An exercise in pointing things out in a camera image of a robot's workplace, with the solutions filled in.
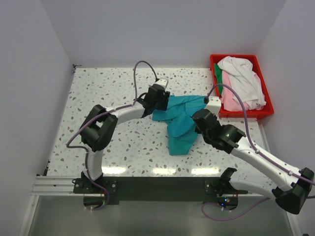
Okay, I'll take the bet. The teal t shirt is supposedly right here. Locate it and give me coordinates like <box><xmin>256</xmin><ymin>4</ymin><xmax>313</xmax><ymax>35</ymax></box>
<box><xmin>153</xmin><ymin>95</ymin><xmax>206</xmax><ymax>156</ymax></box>

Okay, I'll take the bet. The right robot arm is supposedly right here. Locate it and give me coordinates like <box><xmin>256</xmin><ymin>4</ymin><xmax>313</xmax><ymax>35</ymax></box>
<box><xmin>192</xmin><ymin>109</ymin><xmax>315</xmax><ymax>214</ymax></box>

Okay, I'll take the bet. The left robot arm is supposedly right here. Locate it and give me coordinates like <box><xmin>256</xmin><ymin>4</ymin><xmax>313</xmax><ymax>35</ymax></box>
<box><xmin>66</xmin><ymin>78</ymin><xmax>170</xmax><ymax>194</ymax></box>

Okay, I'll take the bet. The pink t shirt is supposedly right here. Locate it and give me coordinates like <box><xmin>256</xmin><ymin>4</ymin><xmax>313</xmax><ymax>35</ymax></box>
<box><xmin>220</xmin><ymin>70</ymin><xmax>250</xmax><ymax>112</ymax></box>

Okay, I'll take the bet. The green t shirt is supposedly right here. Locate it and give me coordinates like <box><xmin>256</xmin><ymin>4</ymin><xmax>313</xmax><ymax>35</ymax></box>
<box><xmin>214</xmin><ymin>63</ymin><xmax>223</xmax><ymax>95</ymax></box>

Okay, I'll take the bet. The white t shirt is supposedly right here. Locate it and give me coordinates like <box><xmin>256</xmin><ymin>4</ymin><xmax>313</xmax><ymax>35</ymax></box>
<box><xmin>217</xmin><ymin>56</ymin><xmax>266</xmax><ymax>110</ymax></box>

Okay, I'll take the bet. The red plastic bin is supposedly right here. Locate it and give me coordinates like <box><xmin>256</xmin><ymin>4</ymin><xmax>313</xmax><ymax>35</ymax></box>
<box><xmin>210</xmin><ymin>54</ymin><xmax>274</xmax><ymax>119</ymax></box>

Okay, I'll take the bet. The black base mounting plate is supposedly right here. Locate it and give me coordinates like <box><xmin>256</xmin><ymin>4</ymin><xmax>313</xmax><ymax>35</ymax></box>
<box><xmin>73</xmin><ymin>176</ymin><xmax>239</xmax><ymax>209</ymax></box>

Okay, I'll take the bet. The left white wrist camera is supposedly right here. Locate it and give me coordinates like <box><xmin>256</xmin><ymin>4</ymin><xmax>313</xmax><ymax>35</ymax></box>
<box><xmin>156</xmin><ymin>78</ymin><xmax>169</xmax><ymax>90</ymax></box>

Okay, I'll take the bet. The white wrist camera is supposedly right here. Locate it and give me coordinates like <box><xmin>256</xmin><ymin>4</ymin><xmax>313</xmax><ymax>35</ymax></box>
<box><xmin>204</xmin><ymin>96</ymin><xmax>221</xmax><ymax>116</ymax></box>
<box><xmin>156</xmin><ymin>78</ymin><xmax>169</xmax><ymax>90</ymax></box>

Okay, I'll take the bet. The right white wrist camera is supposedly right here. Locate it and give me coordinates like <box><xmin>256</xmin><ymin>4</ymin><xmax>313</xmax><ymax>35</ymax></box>
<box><xmin>204</xmin><ymin>96</ymin><xmax>221</xmax><ymax>116</ymax></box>

